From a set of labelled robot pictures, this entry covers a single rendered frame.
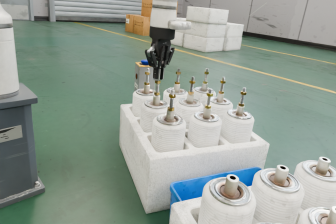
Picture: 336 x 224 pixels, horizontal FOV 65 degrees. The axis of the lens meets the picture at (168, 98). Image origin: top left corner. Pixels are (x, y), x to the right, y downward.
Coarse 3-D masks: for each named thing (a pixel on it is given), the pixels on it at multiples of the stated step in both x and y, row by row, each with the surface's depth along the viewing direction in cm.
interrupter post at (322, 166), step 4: (320, 160) 56; (324, 160) 56; (328, 160) 56; (320, 164) 56; (324, 164) 56; (328, 164) 56; (316, 168) 57; (320, 168) 56; (324, 168) 56; (320, 172) 56; (324, 172) 56
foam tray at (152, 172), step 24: (120, 120) 103; (120, 144) 105; (144, 144) 75; (240, 144) 80; (264, 144) 82; (144, 168) 74; (168, 168) 72; (192, 168) 75; (216, 168) 78; (240, 168) 82; (144, 192) 75; (168, 192) 75
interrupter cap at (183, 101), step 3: (180, 99) 91; (183, 99) 91; (186, 99) 92; (195, 99) 92; (180, 102) 88; (183, 102) 89; (195, 102) 90; (198, 102) 90; (186, 105) 87; (189, 105) 86; (192, 105) 87; (195, 105) 87; (198, 105) 88
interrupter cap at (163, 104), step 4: (148, 100) 88; (152, 100) 88; (160, 100) 89; (144, 104) 84; (148, 104) 84; (152, 104) 85; (160, 104) 86; (164, 104) 85; (156, 108) 82; (160, 108) 83
